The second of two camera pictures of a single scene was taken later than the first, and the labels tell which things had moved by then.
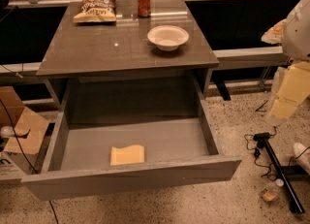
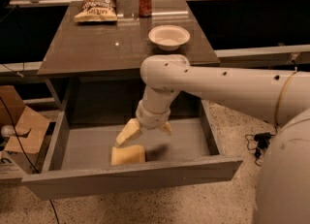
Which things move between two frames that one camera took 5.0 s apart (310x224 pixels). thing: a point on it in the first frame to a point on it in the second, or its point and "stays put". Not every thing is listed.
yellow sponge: (126, 155) stays put
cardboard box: (19, 156) stays put
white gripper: (297, 37) to (151, 118)
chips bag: (97, 7) stays put
